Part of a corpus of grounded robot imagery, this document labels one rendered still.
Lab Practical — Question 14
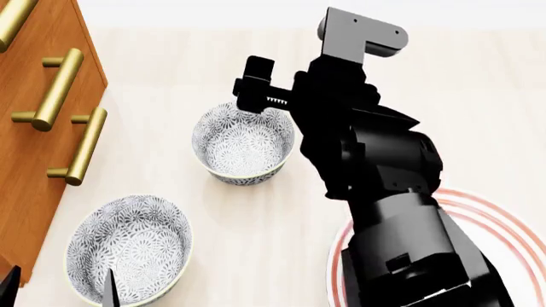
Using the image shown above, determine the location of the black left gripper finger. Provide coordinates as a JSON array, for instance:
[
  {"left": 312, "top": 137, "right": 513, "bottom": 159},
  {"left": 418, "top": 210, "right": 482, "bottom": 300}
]
[
  {"left": 0, "top": 264, "right": 22, "bottom": 307},
  {"left": 101, "top": 267, "right": 122, "bottom": 307}
]

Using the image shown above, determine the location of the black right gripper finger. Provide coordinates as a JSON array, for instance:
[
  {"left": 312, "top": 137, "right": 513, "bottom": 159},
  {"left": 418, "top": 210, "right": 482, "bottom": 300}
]
[{"left": 232, "top": 55, "right": 276, "bottom": 115}]

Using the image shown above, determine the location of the black white patterned bowl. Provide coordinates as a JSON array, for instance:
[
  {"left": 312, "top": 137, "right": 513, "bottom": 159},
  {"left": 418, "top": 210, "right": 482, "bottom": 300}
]
[
  {"left": 191, "top": 101, "right": 296, "bottom": 187},
  {"left": 63, "top": 194, "right": 195, "bottom": 307}
]

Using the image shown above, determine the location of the white plate with red rings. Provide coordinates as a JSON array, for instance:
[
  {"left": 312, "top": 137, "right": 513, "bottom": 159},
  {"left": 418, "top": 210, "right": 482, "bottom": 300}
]
[{"left": 325, "top": 187, "right": 546, "bottom": 307}]

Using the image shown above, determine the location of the wooden cabinet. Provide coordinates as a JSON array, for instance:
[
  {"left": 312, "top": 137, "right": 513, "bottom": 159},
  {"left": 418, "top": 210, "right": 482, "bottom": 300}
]
[{"left": 0, "top": 0, "right": 109, "bottom": 288}]

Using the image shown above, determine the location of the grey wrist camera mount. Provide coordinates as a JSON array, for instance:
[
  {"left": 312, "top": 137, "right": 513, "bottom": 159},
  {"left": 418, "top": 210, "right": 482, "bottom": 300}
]
[{"left": 317, "top": 6, "right": 410, "bottom": 65}]

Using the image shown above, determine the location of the brass cabinet handle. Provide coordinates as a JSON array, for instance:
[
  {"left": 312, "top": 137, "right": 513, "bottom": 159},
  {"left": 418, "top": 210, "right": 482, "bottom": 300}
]
[
  {"left": 10, "top": 47, "right": 84, "bottom": 133},
  {"left": 46, "top": 107, "right": 108, "bottom": 187},
  {"left": 0, "top": 0, "right": 40, "bottom": 54}
]

